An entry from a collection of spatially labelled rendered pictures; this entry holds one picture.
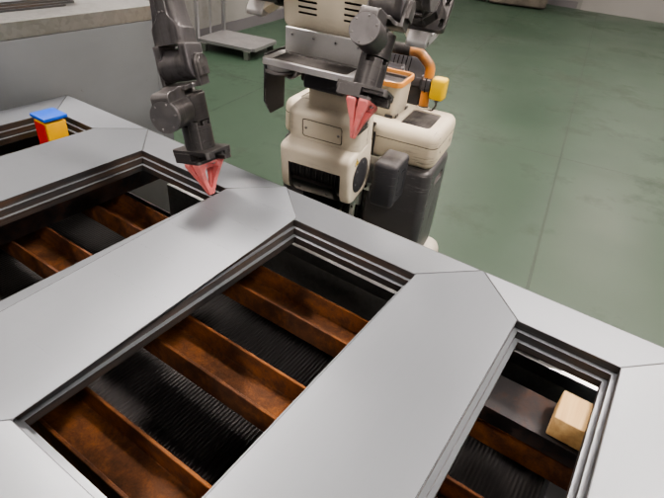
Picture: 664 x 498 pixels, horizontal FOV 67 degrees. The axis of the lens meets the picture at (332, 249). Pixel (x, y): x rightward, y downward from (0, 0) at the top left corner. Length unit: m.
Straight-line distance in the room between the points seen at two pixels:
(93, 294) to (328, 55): 0.81
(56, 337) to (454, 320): 0.57
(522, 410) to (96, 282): 0.68
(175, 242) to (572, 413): 0.68
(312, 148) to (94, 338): 0.86
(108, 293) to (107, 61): 1.03
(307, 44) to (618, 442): 1.06
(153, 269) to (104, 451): 0.28
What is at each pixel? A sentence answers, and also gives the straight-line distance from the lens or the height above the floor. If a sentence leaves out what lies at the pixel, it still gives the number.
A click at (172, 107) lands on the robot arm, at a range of 0.95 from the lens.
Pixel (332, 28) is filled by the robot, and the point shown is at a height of 1.11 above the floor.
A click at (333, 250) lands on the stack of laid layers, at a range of 0.95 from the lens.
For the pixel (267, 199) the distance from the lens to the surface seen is 1.05.
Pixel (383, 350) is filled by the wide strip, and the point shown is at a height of 0.86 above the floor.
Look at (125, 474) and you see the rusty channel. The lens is 0.84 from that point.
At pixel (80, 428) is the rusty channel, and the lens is 0.91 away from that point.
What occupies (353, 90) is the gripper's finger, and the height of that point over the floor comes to 1.08.
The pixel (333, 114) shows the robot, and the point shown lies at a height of 0.89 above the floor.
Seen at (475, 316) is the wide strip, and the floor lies 0.86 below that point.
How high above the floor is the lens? 1.38
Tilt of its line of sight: 35 degrees down
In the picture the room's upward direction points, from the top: 6 degrees clockwise
